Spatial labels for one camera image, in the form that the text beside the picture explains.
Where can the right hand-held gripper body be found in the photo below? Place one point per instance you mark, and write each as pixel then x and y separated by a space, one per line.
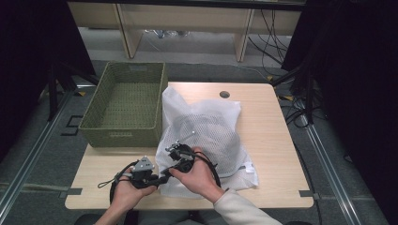
pixel 183 156

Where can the person's left hand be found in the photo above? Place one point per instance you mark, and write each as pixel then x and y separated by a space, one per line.
pixel 128 195

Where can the black curtain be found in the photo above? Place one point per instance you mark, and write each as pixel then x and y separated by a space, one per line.
pixel 28 62
pixel 359 93

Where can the green woven basket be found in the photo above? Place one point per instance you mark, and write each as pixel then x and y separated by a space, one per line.
pixel 125 106

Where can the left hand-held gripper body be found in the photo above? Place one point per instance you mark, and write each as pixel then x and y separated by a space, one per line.
pixel 142 175

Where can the clear plastic bottles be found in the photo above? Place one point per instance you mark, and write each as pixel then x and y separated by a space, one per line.
pixel 169 33

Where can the white mesh laundry bag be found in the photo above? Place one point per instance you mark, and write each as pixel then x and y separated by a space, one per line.
pixel 216 150

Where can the metal floor rail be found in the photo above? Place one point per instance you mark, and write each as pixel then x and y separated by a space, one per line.
pixel 31 159
pixel 328 175

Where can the beige wooden desk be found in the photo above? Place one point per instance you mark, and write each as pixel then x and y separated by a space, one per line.
pixel 187 18

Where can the person's right hand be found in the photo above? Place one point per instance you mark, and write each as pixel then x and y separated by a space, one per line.
pixel 200 181

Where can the person's lap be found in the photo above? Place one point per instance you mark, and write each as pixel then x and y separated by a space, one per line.
pixel 178 218

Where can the black metal stand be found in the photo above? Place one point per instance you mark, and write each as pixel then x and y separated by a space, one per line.
pixel 52 93
pixel 309 97

